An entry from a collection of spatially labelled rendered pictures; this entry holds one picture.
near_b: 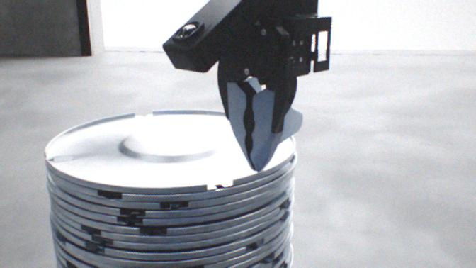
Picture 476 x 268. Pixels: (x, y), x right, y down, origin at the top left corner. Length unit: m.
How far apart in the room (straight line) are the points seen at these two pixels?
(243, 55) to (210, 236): 0.18
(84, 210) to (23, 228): 0.73
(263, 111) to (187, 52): 0.11
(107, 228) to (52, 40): 3.60
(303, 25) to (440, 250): 0.77
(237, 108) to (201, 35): 0.11
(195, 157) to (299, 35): 0.18
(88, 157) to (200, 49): 0.23
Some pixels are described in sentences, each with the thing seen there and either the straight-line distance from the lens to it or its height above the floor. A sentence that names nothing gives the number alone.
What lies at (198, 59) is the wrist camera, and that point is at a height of 0.48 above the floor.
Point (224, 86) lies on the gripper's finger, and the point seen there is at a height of 0.43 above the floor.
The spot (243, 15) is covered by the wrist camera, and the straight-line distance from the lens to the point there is 0.41.
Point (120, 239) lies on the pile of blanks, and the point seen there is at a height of 0.30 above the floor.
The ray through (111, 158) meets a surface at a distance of 0.55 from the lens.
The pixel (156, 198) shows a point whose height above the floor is 0.34.
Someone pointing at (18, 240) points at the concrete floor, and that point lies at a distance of 1.18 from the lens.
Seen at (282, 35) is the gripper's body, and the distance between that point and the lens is 0.43.
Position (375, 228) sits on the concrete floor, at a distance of 1.18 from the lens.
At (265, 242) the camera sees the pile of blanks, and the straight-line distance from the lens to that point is 0.53.
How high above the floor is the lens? 0.53
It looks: 17 degrees down
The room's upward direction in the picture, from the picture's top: straight up
